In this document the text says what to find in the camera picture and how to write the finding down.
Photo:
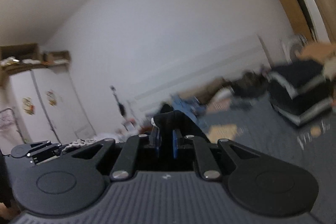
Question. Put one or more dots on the tan cloth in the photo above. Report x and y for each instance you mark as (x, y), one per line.
(315, 50)

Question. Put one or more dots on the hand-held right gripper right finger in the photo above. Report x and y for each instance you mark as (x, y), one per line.
(175, 144)

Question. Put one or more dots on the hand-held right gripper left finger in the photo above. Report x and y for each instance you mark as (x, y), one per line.
(156, 142)

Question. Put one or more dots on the white wardrobe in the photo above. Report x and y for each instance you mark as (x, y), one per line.
(65, 108)

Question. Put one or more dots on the stack of folded clothes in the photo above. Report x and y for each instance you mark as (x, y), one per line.
(296, 87)

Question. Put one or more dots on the row of pink hangers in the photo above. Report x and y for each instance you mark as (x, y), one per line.
(8, 119)

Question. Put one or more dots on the pile of mixed clothes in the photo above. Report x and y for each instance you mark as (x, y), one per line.
(197, 74)

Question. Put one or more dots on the black clothes rack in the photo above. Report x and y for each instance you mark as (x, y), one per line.
(19, 124)

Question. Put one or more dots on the cardboard box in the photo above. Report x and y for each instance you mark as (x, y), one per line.
(56, 57)
(18, 52)

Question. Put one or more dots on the camouflage garment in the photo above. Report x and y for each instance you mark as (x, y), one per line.
(246, 87)

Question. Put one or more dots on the grey printed quilt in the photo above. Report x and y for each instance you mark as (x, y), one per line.
(262, 140)

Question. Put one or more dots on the black hair brush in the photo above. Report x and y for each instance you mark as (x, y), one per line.
(122, 109)

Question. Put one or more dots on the cartoon animal sticker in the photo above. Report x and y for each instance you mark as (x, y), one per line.
(52, 98)
(28, 106)

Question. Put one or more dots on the white fan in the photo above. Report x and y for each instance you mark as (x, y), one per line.
(292, 48)

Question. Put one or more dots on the white pillow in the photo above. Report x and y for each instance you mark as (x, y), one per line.
(223, 95)

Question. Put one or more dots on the black T-shirt with white letters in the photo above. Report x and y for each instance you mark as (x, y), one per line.
(181, 121)

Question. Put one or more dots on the small black garment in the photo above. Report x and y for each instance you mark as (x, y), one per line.
(166, 108)

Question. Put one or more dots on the olive khaki garment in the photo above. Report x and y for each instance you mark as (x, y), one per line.
(215, 87)

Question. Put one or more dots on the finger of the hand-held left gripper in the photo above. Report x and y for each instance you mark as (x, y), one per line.
(44, 149)

